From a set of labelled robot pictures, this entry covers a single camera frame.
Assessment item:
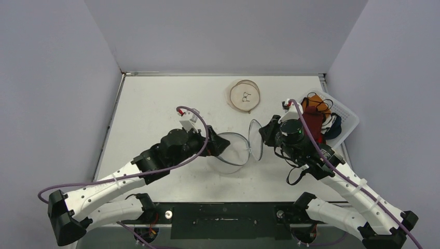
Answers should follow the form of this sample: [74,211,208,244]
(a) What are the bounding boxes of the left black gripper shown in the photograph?
[169,125,229,168]

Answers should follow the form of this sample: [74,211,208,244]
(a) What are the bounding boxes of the orange bra black straps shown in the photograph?
[299,92,334,119]

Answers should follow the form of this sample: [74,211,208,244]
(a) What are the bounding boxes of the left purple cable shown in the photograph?
[37,106,210,204]

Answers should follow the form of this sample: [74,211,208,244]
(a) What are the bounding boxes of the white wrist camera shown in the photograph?
[179,111,199,133]
[278,101,304,124]

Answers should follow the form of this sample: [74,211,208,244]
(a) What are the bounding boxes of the blue-trim mesh laundry bag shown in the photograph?
[208,119,263,175]

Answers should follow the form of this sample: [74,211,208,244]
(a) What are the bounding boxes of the maroon satin bra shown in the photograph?
[302,106,326,144]

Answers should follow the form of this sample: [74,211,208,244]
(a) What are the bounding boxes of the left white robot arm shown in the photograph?
[48,126,231,246]

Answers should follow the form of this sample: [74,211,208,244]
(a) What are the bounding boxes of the white plastic basket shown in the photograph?
[299,88,360,148]

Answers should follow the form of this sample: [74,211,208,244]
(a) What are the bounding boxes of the purple cable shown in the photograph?
[37,106,210,204]
[288,100,423,249]

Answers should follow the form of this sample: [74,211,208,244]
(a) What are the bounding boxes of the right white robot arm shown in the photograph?
[258,115,418,248]

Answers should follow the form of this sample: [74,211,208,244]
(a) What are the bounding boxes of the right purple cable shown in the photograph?
[288,100,423,249]

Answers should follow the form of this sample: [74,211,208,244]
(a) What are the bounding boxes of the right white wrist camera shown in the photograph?
[278,101,304,124]

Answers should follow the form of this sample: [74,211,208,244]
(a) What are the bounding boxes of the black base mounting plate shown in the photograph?
[132,202,314,240]

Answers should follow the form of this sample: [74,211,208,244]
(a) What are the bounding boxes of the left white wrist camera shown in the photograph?
[179,111,199,133]

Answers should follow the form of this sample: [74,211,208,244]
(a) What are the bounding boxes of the navy blue bra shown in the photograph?
[324,114,342,140]

